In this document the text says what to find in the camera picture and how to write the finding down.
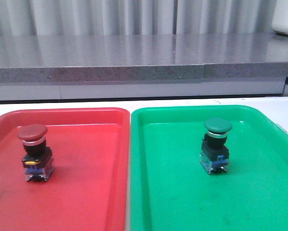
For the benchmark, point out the green mushroom push button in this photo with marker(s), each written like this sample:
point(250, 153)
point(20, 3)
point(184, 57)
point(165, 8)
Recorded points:
point(214, 155)

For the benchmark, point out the red mushroom push button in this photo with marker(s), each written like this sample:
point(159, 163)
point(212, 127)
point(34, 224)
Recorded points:
point(38, 161)

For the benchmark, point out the green plastic tray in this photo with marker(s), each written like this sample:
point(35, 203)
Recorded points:
point(171, 191)

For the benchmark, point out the red plastic tray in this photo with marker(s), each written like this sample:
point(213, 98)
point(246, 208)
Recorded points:
point(87, 189)

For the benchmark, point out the grey stone counter bench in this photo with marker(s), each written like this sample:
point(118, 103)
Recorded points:
point(67, 68)

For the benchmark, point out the white container on counter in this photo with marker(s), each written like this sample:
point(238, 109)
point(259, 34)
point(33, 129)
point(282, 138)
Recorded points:
point(280, 18)

